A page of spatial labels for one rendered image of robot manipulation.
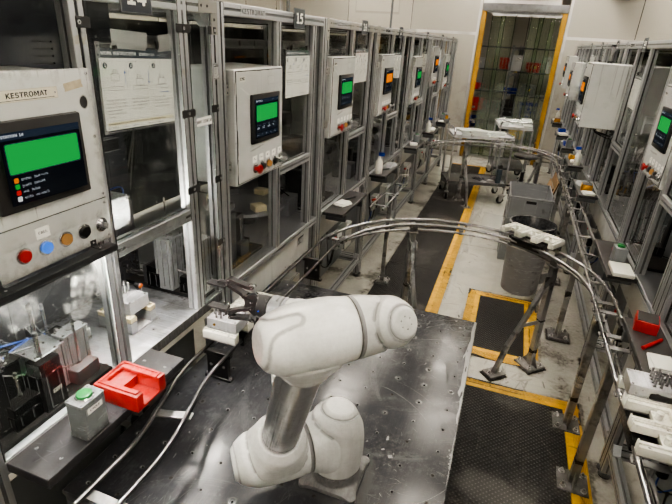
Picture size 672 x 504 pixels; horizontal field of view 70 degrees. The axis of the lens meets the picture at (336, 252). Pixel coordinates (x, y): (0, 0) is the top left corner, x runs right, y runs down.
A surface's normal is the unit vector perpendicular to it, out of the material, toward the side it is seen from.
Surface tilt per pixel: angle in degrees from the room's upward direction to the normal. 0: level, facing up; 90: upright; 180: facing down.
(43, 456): 0
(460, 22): 90
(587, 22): 90
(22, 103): 90
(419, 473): 0
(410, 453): 0
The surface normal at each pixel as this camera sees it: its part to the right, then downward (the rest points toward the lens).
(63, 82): 0.94, 0.18
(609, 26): -0.34, 0.36
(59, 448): 0.06, -0.91
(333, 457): 0.33, 0.37
